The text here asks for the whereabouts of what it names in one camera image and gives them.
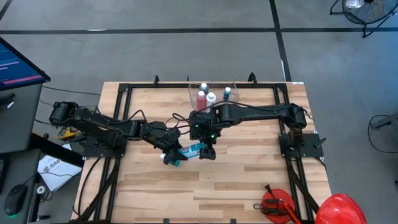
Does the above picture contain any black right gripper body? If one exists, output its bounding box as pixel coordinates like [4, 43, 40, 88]
[188, 108, 222, 144]

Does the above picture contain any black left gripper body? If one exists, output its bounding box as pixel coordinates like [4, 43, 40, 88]
[141, 121, 183, 154]

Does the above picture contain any small green paint bottle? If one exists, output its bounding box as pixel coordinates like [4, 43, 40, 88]
[159, 153, 181, 167]

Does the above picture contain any large turquoise paint bottle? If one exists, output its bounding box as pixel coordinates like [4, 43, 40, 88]
[177, 142, 208, 159]

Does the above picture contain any large red paint bottle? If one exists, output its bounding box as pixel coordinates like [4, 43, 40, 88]
[196, 90, 207, 111]

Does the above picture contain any large white paint bottle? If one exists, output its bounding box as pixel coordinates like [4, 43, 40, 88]
[206, 91, 217, 108]

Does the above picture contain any clear plastic bin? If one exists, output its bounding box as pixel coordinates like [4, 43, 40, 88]
[188, 82, 240, 110]

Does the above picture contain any white printed paper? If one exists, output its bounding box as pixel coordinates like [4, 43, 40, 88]
[37, 143, 83, 192]

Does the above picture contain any black desk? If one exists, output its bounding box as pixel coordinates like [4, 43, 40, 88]
[0, 133, 85, 224]

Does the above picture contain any grey cabinet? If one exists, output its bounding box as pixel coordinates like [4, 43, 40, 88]
[0, 83, 43, 155]

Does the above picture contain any black computer mouse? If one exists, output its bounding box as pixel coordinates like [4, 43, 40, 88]
[4, 184, 28, 217]

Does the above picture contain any blue screen computer monitor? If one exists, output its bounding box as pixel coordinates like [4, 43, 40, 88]
[0, 36, 51, 92]

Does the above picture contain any grey stand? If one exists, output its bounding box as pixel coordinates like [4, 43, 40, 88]
[371, 111, 398, 131]

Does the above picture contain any black floor fan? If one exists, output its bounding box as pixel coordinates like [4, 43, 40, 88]
[329, 0, 398, 39]

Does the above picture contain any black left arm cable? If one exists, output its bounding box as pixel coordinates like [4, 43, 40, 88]
[93, 105, 190, 135]

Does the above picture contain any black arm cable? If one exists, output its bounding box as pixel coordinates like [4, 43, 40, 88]
[93, 105, 190, 135]
[174, 100, 313, 121]

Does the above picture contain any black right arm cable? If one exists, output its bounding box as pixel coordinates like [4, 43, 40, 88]
[174, 100, 313, 121]

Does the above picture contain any black lamp power cord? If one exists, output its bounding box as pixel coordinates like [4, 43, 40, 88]
[253, 183, 280, 217]

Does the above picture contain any black metal table frame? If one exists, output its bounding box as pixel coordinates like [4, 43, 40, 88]
[73, 81, 321, 224]

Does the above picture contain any yellow cable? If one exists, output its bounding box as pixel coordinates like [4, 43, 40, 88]
[57, 126, 78, 141]

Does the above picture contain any black floor cable loop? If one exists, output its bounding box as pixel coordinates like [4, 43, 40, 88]
[368, 114, 398, 154]

